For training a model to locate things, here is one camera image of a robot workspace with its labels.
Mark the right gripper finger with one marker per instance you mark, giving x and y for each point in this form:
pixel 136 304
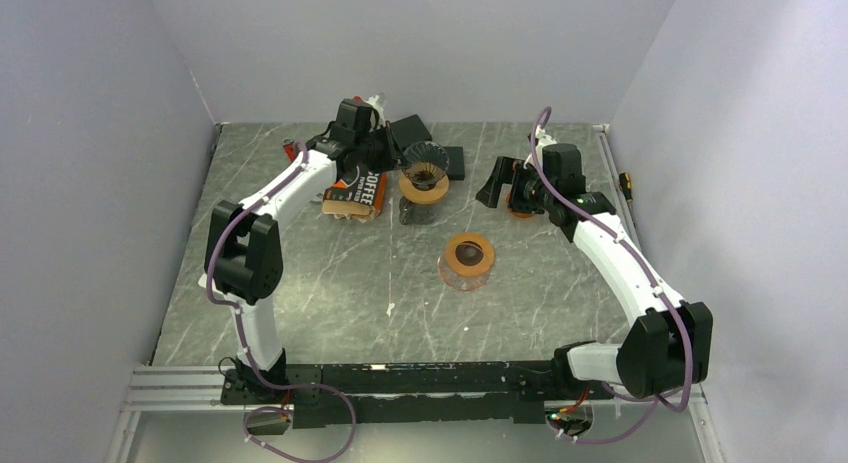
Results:
pixel 495 189
pixel 504 171

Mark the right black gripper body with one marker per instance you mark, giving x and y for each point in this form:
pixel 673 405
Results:
pixel 533 192

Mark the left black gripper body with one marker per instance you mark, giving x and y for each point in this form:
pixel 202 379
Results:
pixel 375 150

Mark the clear glass ribbed dripper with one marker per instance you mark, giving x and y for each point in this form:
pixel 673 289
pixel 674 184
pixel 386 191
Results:
pixel 426 164

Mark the orange coffee filter box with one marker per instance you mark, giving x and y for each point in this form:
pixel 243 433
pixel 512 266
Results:
pixel 358 195

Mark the grey glass carafe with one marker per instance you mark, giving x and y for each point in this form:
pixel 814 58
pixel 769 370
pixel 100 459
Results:
pixel 411 213

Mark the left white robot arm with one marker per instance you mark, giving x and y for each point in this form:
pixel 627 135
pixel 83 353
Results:
pixel 244 263

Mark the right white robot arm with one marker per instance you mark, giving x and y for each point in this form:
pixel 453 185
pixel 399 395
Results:
pixel 668 344

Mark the orange glass cup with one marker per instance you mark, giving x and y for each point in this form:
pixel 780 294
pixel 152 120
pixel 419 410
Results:
pixel 516 209

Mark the black box rear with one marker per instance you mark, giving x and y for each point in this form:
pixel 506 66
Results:
pixel 408 131

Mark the black box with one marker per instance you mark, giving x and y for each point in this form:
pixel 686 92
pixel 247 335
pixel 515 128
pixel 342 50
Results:
pixel 408 131
pixel 456 170

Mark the black box front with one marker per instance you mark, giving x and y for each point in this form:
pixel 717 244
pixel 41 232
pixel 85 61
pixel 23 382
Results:
pixel 456 170

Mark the red adjustable wrench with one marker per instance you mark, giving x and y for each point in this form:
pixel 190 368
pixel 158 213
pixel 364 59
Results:
pixel 291 149

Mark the yellow black screwdriver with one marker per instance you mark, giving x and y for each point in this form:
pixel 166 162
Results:
pixel 625 185

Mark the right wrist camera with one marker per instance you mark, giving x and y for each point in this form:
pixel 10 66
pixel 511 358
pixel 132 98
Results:
pixel 535 158

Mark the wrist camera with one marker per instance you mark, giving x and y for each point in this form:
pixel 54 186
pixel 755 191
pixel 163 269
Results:
pixel 535 158
pixel 377 102

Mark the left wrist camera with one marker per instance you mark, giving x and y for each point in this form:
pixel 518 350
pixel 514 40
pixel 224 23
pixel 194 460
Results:
pixel 377 102

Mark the pink dripper with wooden ring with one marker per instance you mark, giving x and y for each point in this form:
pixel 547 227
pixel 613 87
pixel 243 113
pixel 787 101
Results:
pixel 466 261

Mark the black base frame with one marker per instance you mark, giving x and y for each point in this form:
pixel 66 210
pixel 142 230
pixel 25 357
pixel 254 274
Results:
pixel 319 395

